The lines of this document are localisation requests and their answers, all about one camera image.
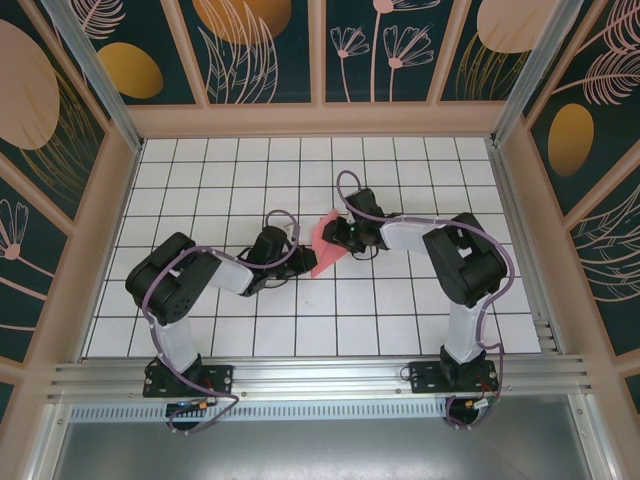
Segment aluminium side rail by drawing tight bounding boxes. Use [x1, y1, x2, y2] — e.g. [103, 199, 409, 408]
[487, 139, 559, 354]

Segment dark panel single pink flower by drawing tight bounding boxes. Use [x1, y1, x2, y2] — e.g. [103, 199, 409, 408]
[0, 154, 71, 364]

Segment small controller board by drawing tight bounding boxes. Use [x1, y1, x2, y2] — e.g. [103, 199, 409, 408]
[462, 396, 501, 414]
[166, 398, 217, 416]

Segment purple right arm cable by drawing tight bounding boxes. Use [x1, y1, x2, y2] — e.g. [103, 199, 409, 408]
[336, 170, 516, 432]

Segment grey metal sheet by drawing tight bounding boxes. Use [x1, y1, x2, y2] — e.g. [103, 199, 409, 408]
[29, 394, 621, 480]

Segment slotted grey cable duct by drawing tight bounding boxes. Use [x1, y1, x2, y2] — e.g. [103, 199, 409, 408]
[69, 403, 451, 421]

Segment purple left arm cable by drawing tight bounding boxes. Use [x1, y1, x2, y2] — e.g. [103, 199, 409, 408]
[140, 209, 302, 437]

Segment dark panel pink leaf outlines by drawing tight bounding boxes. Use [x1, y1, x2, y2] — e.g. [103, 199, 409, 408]
[564, 174, 640, 359]

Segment dark panel orange disc pink leaves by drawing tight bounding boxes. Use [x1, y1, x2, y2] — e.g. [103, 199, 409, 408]
[177, 0, 321, 107]

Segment pink paper sheet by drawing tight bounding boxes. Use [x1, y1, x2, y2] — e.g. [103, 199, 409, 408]
[309, 208, 346, 279]

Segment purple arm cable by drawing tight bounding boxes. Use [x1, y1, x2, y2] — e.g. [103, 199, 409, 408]
[140, 209, 302, 437]
[336, 170, 516, 432]

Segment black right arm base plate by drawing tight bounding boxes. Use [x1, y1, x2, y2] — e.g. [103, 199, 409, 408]
[409, 360, 499, 396]

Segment dark panel pink disc gold leaves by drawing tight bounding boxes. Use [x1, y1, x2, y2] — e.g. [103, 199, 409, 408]
[437, 0, 556, 105]

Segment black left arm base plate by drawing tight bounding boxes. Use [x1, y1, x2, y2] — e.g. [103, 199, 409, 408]
[143, 363, 235, 399]

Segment dark panel orange oval pink feather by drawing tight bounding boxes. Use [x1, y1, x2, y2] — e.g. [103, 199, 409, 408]
[522, 0, 640, 219]

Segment long aluminium base rail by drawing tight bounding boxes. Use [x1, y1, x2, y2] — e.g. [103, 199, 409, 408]
[47, 354, 594, 401]

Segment dark panel large pink oval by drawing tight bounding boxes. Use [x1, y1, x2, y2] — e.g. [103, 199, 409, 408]
[0, 4, 112, 224]

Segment dark panel with pink flowers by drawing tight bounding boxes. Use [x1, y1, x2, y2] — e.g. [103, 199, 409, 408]
[322, 0, 444, 106]

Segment aluminium corner post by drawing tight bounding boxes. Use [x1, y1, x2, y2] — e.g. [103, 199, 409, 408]
[489, 0, 586, 146]
[39, 0, 146, 154]

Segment dark panel with orange oval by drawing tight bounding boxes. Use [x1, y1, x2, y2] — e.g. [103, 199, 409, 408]
[74, 0, 201, 107]

